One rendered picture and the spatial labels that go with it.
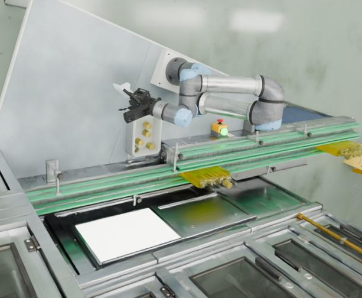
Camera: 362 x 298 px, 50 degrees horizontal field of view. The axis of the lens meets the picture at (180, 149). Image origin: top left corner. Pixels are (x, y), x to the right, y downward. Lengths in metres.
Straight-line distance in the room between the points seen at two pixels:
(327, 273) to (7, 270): 1.34
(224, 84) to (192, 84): 0.14
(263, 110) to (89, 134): 0.89
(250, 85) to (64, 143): 0.95
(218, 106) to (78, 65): 0.70
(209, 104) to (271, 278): 0.85
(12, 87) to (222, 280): 1.24
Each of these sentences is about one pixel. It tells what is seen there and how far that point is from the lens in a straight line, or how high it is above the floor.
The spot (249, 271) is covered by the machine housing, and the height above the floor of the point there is 1.60.
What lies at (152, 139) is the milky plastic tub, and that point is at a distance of 2.20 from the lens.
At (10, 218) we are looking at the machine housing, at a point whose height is 1.39.
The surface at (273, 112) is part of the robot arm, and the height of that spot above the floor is 1.42.
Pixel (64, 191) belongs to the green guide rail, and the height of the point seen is 0.94.
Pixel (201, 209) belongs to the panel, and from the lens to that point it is 2.12.
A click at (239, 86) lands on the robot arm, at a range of 1.70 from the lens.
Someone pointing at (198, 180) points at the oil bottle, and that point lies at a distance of 2.11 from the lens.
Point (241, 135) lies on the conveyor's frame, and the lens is 2.50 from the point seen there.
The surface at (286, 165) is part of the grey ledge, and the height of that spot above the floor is 0.88.
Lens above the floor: 2.56
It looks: 50 degrees down
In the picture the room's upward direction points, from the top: 121 degrees clockwise
